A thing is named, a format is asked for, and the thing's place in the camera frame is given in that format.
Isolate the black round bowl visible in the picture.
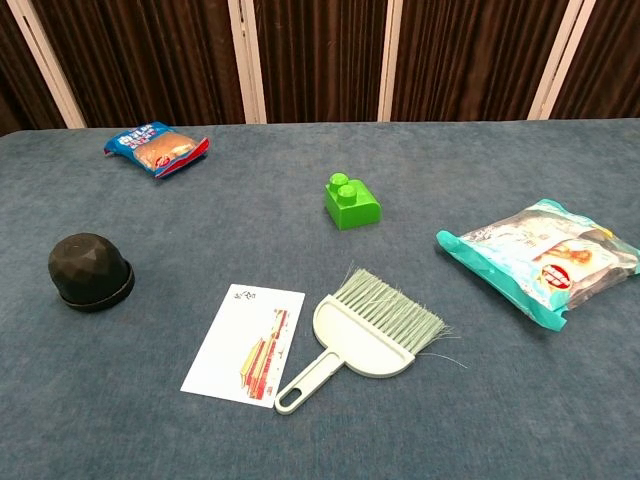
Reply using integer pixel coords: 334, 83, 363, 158
47, 232, 136, 314

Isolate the green toy building brick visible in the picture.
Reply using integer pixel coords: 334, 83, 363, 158
323, 172, 382, 232

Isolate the white brush with green bristles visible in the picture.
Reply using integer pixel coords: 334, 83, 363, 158
273, 262, 469, 416

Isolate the white illustrated postcard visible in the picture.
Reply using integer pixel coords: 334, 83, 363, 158
180, 283, 306, 409

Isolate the blue felt table cover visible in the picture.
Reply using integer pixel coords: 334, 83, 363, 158
0, 117, 640, 480

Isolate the brown pleated screen panel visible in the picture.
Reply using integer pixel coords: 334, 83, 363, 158
539, 0, 640, 121
239, 0, 396, 125
0, 0, 76, 137
19, 0, 251, 129
384, 0, 581, 123

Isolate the blue bread snack packet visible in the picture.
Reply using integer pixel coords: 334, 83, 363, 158
103, 121, 211, 180

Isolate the teal clear snack bag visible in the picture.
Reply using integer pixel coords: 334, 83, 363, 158
435, 198, 640, 332

